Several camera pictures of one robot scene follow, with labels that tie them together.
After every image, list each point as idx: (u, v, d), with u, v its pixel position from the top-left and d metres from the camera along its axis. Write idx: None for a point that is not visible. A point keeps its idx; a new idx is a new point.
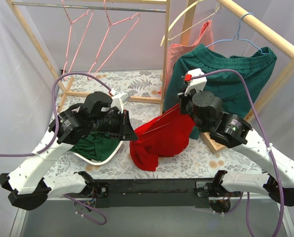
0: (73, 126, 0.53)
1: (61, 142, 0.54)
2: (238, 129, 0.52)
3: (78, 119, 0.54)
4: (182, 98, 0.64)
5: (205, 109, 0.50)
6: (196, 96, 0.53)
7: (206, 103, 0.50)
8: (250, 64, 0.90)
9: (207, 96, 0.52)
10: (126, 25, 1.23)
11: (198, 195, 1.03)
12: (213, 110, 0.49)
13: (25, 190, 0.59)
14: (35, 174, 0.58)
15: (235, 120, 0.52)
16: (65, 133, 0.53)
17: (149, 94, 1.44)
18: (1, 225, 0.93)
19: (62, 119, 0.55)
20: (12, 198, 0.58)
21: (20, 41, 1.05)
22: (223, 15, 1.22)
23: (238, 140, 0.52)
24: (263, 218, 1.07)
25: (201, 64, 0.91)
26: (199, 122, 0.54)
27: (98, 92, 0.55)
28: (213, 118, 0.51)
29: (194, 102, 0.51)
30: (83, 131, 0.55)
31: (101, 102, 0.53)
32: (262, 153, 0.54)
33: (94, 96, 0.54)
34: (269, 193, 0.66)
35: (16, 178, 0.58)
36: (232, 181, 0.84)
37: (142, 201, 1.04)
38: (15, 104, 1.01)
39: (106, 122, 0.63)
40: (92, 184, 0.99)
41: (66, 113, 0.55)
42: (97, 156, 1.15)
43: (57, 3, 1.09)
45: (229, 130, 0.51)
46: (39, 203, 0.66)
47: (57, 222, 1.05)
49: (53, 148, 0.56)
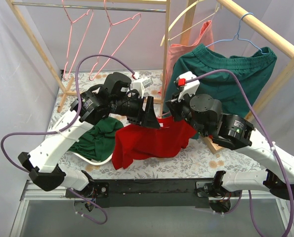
0: (95, 105, 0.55)
1: (83, 120, 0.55)
2: (242, 129, 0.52)
3: (99, 99, 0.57)
4: (175, 104, 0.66)
5: (205, 113, 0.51)
6: (194, 100, 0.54)
7: (205, 108, 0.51)
8: (250, 64, 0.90)
9: (205, 99, 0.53)
10: (126, 25, 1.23)
11: (198, 195, 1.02)
12: (213, 113, 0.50)
13: (45, 169, 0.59)
14: (57, 151, 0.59)
15: (237, 121, 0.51)
16: (87, 112, 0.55)
17: (149, 94, 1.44)
18: (1, 225, 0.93)
19: (83, 99, 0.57)
20: (32, 176, 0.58)
21: (19, 40, 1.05)
22: (223, 15, 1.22)
23: (242, 141, 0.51)
24: (262, 219, 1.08)
25: (201, 64, 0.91)
26: (200, 127, 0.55)
27: (118, 73, 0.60)
28: (214, 122, 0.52)
29: (193, 107, 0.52)
30: (103, 110, 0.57)
31: (122, 81, 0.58)
32: (267, 153, 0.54)
33: (114, 76, 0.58)
34: (270, 190, 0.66)
35: (36, 156, 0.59)
36: (231, 181, 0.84)
37: (142, 201, 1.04)
38: (15, 104, 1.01)
39: (125, 104, 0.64)
40: (92, 184, 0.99)
41: (87, 94, 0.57)
42: (97, 155, 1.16)
43: (57, 3, 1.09)
45: (231, 132, 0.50)
46: (57, 184, 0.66)
47: (57, 222, 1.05)
49: (75, 126, 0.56)
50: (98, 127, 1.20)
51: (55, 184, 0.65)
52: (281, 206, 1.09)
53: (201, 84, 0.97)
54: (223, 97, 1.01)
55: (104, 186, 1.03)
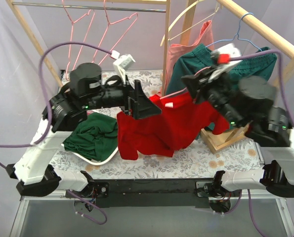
0: (67, 111, 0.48)
1: (56, 130, 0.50)
2: (286, 126, 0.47)
3: (71, 102, 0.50)
4: (204, 85, 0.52)
5: (260, 101, 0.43)
6: (246, 82, 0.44)
7: (262, 96, 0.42)
8: (250, 64, 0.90)
9: (260, 83, 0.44)
10: (126, 25, 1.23)
11: (199, 195, 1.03)
12: (268, 102, 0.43)
13: (31, 180, 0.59)
14: (37, 163, 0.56)
15: (284, 116, 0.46)
16: (58, 120, 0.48)
17: (149, 94, 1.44)
18: (1, 225, 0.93)
19: (53, 105, 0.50)
20: (19, 188, 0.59)
21: (20, 40, 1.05)
22: (223, 15, 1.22)
23: (285, 140, 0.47)
24: (263, 219, 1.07)
25: (201, 64, 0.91)
26: (237, 117, 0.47)
27: (85, 64, 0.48)
28: (263, 113, 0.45)
29: (244, 90, 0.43)
30: (78, 116, 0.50)
31: (87, 78, 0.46)
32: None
33: (79, 72, 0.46)
34: (267, 187, 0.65)
35: (20, 170, 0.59)
36: (230, 180, 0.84)
37: (142, 201, 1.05)
38: (15, 104, 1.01)
39: (105, 97, 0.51)
40: (92, 183, 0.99)
41: (59, 97, 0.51)
42: (97, 156, 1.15)
43: (57, 3, 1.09)
45: (277, 127, 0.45)
46: (52, 189, 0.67)
47: (57, 222, 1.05)
49: (48, 138, 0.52)
50: (98, 127, 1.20)
51: (48, 190, 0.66)
52: (281, 206, 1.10)
53: None
54: None
55: (104, 186, 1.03)
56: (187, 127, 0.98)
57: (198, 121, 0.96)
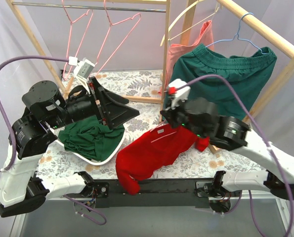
0: (31, 135, 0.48)
1: (21, 156, 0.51)
2: (238, 131, 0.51)
3: (34, 126, 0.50)
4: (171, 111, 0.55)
5: (200, 116, 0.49)
6: (188, 103, 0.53)
7: (200, 110, 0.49)
8: (250, 64, 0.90)
9: (201, 102, 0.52)
10: (126, 25, 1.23)
11: (198, 195, 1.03)
12: (209, 116, 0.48)
13: (11, 202, 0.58)
14: (11, 186, 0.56)
15: (234, 122, 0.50)
16: (23, 145, 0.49)
17: (149, 94, 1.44)
18: (1, 226, 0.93)
19: (16, 131, 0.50)
20: (0, 210, 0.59)
21: (19, 40, 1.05)
22: (223, 16, 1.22)
23: (238, 142, 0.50)
24: (263, 219, 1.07)
25: (201, 64, 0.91)
26: (198, 130, 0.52)
27: (36, 87, 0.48)
28: (210, 123, 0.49)
29: (188, 109, 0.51)
30: (44, 137, 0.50)
31: (40, 101, 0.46)
32: (263, 153, 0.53)
33: (33, 96, 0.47)
34: (271, 190, 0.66)
35: None
36: (231, 181, 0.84)
37: (142, 201, 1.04)
38: (15, 104, 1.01)
39: (70, 110, 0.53)
40: (91, 184, 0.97)
41: (20, 122, 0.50)
42: (97, 156, 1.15)
43: (57, 3, 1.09)
45: (227, 133, 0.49)
46: (39, 204, 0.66)
47: (57, 222, 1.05)
49: (17, 164, 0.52)
50: (98, 127, 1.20)
51: (34, 207, 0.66)
52: (281, 206, 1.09)
53: (201, 84, 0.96)
54: (223, 97, 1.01)
55: (104, 186, 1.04)
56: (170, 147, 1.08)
57: (170, 140, 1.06)
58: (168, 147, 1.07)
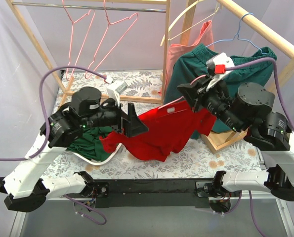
0: (64, 129, 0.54)
1: (52, 145, 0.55)
2: (284, 131, 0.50)
3: (69, 120, 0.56)
4: (203, 95, 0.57)
5: (255, 108, 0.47)
6: (243, 89, 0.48)
7: (259, 101, 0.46)
8: (250, 64, 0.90)
9: (257, 90, 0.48)
10: (126, 25, 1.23)
11: (198, 195, 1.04)
12: (265, 109, 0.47)
13: (21, 194, 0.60)
14: (29, 177, 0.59)
15: (282, 121, 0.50)
16: (56, 136, 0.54)
17: (149, 94, 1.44)
18: (1, 226, 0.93)
19: (52, 121, 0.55)
20: (8, 202, 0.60)
21: (19, 40, 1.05)
22: (223, 15, 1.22)
23: (283, 144, 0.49)
24: (262, 219, 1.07)
25: (201, 64, 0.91)
26: (238, 122, 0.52)
27: (85, 88, 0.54)
28: (260, 118, 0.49)
29: (244, 97, 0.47)
30: (74, 133, 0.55)
31: (88, 100, 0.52)
32: None
33: (82, 94, 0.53)
34: (271, 190, 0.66)
35: (11, 183, 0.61)
36: (232, 181, 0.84)
37: (142, 201, 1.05)
38: (15, 104, 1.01)
39: (102, 117, 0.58)
40: (92, 184, 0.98)
41: (57, 115, 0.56)
42: (97, 155, 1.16)
43: (57, 3, 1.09)
45: (274, 132, 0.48)
46: (39, 203, 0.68)
47: (57, 222, 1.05)
49: (44, 152, 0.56)
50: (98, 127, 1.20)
51: (36, 205, 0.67)
52: (281, 206, 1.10)
53: None
54: None
55: (104, 186, 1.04)
56: (172, 131, 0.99)
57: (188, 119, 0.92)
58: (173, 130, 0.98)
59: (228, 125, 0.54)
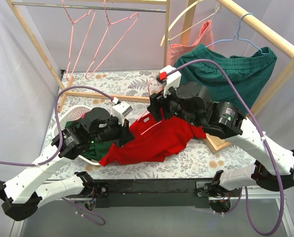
0: (74, 143, 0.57)
1: (62, 156, 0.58)
2: (233, 118, 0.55)
3: (79, 136, 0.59)
4: (162, 100, 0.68)
5: (191, 100, 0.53)
6: (181, 89, 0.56)
7: (191, 95, 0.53)
8: (250, 64, 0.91)
9: (192, 87, 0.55)
10: (126, 25, 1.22)
11: (198, 195, 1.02)
12: (199, 99, 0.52)
13: (20, 200, 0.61)
14: (33, 183, 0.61)
15: (230, 109, 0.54)
16: (67, 148, 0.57)
17: (149, 94, 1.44)
18: (1, 225, 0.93)
19: (65, 135, 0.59)
20: (6, 207, 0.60)
21: (19, 40, 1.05)
22: (223, 15, 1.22)
23: (232, 129, 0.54)
24: (262, 219, 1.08)
25: (201, 64, 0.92)
26: (192, 117, 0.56)
27: (95, 109, 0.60)
28: (202, 109, 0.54)
29: (179, 95, 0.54)
30: (83, 146, 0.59)
31: (99, 119, 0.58)
32: (257, 143, 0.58)
33: (94, 113, 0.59)
34: (257, 181, 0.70)
35: (13, 187, 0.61)
36: (227, 178, 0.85)
37: (143, 201, 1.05)
38: (15, 104, 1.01)
39: (107, 133, 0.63)
40: (92, 184, 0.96)
41: (68, 130, 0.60)
42: (97, 156, 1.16)
43: (57, 3, 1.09)
45: (223, 120, 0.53)
46: (30, 213, 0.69)
47: (57, 222, 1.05)
49: (54, 161, 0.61)
50: None
51: (27, 214, 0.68)
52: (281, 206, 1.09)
53: (202, 84, 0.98)
54: (223, 97, 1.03)
55: (104, 186, 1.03)
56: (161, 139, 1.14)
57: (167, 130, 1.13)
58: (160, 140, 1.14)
59: (187, 121, 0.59)
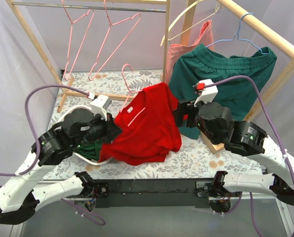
0: (54, 149, 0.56)
1: (42, 164, 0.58)
2: (255, 136, 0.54)
3: (60, 140, 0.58)
4: (192, 107, 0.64)
5: (215, 121, 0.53)
6: (203, 108, 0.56)
7: (214, 116, 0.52)
8: (249, 64, 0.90)
9: (215, 107, 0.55)
10: (126, 24, 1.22)
11: (199, 195, 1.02)
12: (222, 120, 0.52)
13: (10, 208, 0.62)
14: (19, 192, 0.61)
15: (251, 128, 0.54)
16: (46, 155, 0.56)
17: None
18: (1, 226, 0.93)
19: (43, 140, 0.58)
20: None
21: (19, 40, 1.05)
22: (223, 15, 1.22)
23: (255, 148, 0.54)
24: (263, 219, 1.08)
25: (200, 64, 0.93)
26: (212, 134, 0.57)
27: (76, 111, 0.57)
28: (225, 129, 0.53)
29: (202, 116, 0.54)
30: (64, 153, 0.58)
31: (80, 122, 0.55)
32: (278, 161, 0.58)
33: (74, 116, 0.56)
34: (278, 195, 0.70)
35: (0, 197, 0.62)
36: (234, 182, 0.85)
37: (142, 200, 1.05)
38: (15, 104, 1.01)
39: (90, 133, 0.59)
40: (92, 184, 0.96)
41: (48, 135, 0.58)
42: (97, 156, 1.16)
43: (57, 3, 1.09)
45: (245, 138, 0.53)
46: (28, 215, 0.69)
47: (57, 222, 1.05)
49: (34, 170, 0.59)
50: None
51: (25, 216, 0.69)
52: (280, 206, 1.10)
53: None
54: (223, 97, 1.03)
55: (104, 186, 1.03)
56: (149, 129, 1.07)
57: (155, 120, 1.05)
58: (148, 131, 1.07)
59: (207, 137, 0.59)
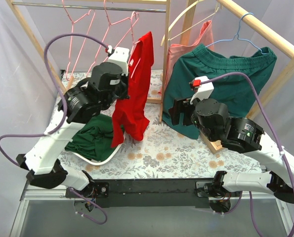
0: (82, 103, 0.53)
1: (70, 121, 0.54)
2: (252, 133, 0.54)
3: (87, 96, 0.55)
4: (188, 105, 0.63)
5: (212, 117, 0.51)
6: (199, 105, 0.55)
7: (211, 112, 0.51)
8: (249, 64, 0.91)
9: (211, 104, 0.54)
10: (126, 25, 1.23)
11: (198, 195, 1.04)
12: (219, 117, 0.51)
13: (42, 171, 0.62)
14: (49, 154, 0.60)
15: (248, 124, 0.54)
16: (73, 112, 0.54)
17: (149, 94, 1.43)
18: (1, 226, 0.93)
19: (69, 97, 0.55)
20: (29, 178, 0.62)
21: (20, 40, 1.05)
22: (223, 16, 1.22)
23: (251, 145, 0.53)
24: (262, 220, 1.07)
25: (201, 64, 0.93)
26: (208, 131, 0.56)
27: (104, 64, 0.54)
28: (222, 125, 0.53)
29: (198, 112, 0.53)
30: (92, 108, 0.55)
31: (109, 74, 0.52)
32: (275, 157, 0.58)
33: (103, 68, 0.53)
34: (274, 192, 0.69)
35: (31, 159, 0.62)
36: (233, 181, 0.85)
37: (141, 201, 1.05)
38: (15, 104, 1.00)
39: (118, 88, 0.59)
40: (92, 184, 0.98)
41: (74, 91, 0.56)
42: (97, 156, 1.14)
43: (57, 3, 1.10)
45: (241, 135, 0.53)
46: (60, 179, 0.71)
47: (57, 222, 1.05)
49: (63, 129, 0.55)
50: (98, 127, 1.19)
51: (57, 181, 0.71)
52: (281, 206, 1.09)
53: None
54: (222, 97, 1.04)
55: (104, 186, 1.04)
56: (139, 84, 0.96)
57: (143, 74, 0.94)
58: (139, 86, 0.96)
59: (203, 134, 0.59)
